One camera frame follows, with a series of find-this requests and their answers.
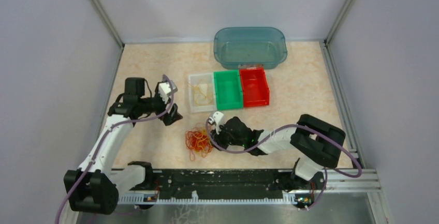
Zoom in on yellow cable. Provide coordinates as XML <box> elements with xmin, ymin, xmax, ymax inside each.
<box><xmin>189</xmin><ymin>82</ymin><xmax>215</xmax><ymax>107</ymax></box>

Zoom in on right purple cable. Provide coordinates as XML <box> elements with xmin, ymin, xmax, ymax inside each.
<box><xmin>205</xmin><ymin>117</ymin><xmax>363</xmax><ymax>211</ymax></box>

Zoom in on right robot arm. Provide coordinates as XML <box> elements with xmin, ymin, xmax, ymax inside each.
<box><xmin>205</xmin><ymin>111</ymin><xmax>346</xmax><ymax>190</ymax></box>

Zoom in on red plastic bin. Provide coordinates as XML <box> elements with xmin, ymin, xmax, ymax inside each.
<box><xmin>239</xmin><ymin>67</ymin><xmax>270</xmax><ymax>108</ymax></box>

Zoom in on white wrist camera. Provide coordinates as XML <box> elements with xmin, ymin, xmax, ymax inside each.
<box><xmin>158</xmin><ymin>80</ymin><xmax>178</xmax><ymax>104</ymax></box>
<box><xmin>207</xmin><ymin>111</ymin><xmax>225</xmax><ymax>126</ymax></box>

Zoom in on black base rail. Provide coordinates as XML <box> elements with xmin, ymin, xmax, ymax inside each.
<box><xmin>71</xmin><ymin>168</ymin><xmax>382</xmax><ymax>205</ymax></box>

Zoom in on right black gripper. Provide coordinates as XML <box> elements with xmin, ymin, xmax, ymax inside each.
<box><xmin>209</xmin><ymin>122</ymin><xmax>245</xmax><ymax>151</ymax></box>

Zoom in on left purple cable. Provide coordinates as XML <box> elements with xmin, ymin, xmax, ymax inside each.
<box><xmin>54</xmin><ymin>74</ymin><xmax>175</xmax><ymax>224</ymax></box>

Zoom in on orange yellow cables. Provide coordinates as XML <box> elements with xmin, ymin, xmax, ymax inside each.
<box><xmin>184</xmin><ymin>123</ymin><xmax>215</xmax><ymax>162</ymax></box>

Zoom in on blue transparent plastic tub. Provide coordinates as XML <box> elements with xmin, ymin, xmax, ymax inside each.
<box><xmin>213</xmin><ymin>27</ymin><xmax>288</xmax><ymax>70</ymax></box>

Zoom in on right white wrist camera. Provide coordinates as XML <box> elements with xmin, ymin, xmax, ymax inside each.
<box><xmin>207</xmin><ymin>111</ymin><xmax>225</xmax><ymax>126</ymax></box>

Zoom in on white plastic bin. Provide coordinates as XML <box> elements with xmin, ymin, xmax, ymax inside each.
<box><xmin>188</xmin><ymin>72</ymin><xmax>217</xmax><ymax>113</ymax></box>

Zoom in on purple cable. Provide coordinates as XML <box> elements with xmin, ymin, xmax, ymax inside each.
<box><xmin>54</xmin><ymin>74</ymin><xmax>175</xmax><ymax>224</ymax></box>
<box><xmin>205</xmin><ymin>117</ymin><xmax>363</xmax><ymax>211</ymax></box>

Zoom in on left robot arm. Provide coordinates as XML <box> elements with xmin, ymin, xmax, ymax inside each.
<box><xmin>64</xmin><ymin>76</ymin><xmax>183</xmax><ymax>215</ymax></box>

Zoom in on green plastic bin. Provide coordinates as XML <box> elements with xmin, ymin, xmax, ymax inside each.
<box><xmin>213</xmin><ymin>70</ymin><xmax>243</xmax><ymax>110</ymax></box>

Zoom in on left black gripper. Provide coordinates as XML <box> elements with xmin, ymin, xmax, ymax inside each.
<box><xmin>138</xmin><ymin>82</ymin><xmax>182</xmax><ymax>125</ymax></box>

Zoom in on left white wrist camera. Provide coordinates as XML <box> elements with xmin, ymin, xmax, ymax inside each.
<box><xmin>158</xmin><ymin>80</ymin><xmax>178</xmax><ymax>104</ymax></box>

